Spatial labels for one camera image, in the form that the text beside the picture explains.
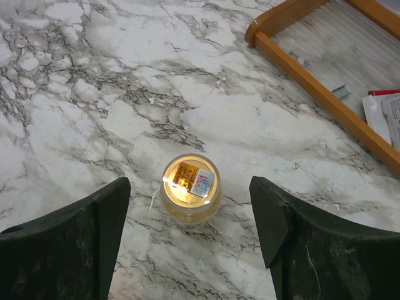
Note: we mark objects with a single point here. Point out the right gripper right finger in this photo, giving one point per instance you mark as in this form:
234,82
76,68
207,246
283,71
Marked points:
313,254

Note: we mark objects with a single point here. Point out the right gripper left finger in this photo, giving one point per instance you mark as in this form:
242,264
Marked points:
69,253

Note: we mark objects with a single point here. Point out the clear pill bottle gold lid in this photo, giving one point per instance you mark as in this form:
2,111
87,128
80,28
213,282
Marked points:
191,190

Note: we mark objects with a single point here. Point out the red white torn packet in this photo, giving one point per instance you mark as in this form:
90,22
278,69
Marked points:
382,115

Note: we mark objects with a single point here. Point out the small metal clip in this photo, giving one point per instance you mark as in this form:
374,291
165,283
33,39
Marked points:
341,92

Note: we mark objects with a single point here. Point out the wooden three-tier shelf rack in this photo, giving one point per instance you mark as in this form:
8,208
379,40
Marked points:
323,44

